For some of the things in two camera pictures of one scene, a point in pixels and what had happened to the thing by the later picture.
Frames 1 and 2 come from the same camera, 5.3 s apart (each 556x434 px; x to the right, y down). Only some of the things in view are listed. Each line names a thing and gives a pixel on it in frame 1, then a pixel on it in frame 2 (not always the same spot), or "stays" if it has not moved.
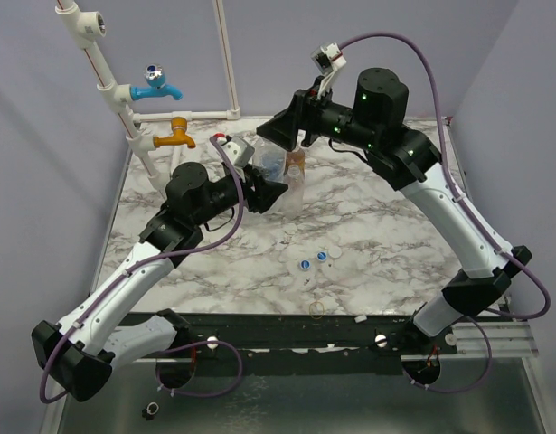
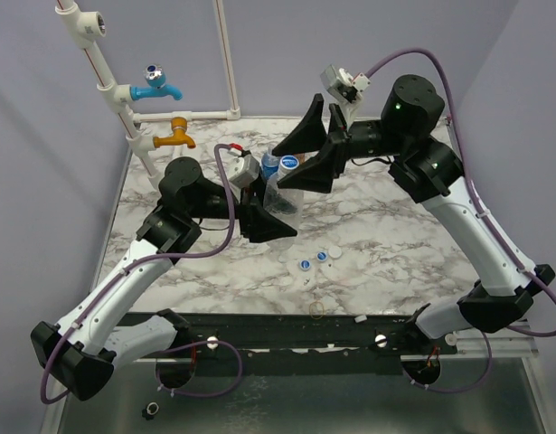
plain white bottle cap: [334, 251] stays
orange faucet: [180, 135] stays
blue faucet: [155, 80] stays
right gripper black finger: [282, 128] to [317, 174]
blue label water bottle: [273, 164] stays
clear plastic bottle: [269, 158] to [286, 203]
